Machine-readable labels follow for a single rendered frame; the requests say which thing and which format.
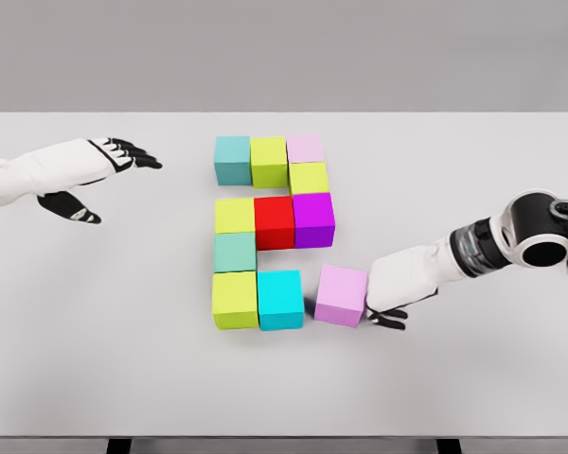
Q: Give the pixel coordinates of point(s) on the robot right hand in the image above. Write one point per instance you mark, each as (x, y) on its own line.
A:
(393, 279)

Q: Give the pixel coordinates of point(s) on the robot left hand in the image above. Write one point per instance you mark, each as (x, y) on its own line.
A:
(83, 161)

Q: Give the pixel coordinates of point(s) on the pink cube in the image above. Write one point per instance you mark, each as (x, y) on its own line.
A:
(305, 147)
(341, 295)

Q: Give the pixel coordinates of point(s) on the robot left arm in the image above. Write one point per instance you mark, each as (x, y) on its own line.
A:
(14, 176)

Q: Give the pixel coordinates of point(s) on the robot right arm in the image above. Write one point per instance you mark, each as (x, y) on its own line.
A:
(511, 236)

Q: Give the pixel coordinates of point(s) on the purple cube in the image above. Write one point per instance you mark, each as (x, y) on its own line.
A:
(314, 219)

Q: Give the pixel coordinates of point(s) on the cyan cube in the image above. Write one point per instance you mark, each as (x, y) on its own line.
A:
(280, 299)

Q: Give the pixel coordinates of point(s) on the red cube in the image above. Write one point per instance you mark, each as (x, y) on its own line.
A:
(274, 222)

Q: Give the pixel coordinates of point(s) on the yellow-green cube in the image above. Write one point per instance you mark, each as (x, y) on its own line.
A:
(308, 178)
(268, 161)
(235, 215)
(235, 299)

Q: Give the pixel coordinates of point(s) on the teal cube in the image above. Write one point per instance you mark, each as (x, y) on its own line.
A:
(232, 160)

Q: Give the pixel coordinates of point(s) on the mint green cube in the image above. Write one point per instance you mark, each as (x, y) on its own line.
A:
(235, 252)

